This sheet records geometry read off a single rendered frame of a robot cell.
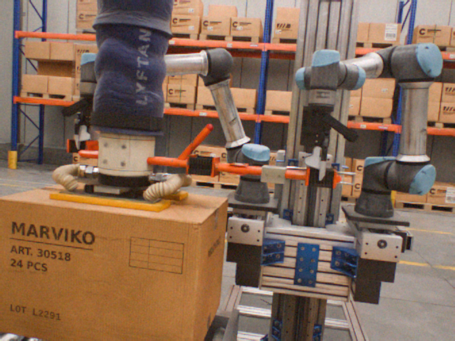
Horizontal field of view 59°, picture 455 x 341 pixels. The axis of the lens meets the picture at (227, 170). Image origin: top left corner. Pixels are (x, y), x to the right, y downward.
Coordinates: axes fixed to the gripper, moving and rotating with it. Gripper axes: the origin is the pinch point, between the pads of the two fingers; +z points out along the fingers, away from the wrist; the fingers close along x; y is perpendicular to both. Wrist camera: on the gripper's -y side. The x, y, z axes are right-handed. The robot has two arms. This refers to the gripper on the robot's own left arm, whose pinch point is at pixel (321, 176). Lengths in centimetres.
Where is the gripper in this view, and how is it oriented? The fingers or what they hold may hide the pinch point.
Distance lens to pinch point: 120.6
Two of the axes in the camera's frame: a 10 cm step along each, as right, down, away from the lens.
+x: -1.8, 0.9, -9.8
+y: -9.8, -0.9, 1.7
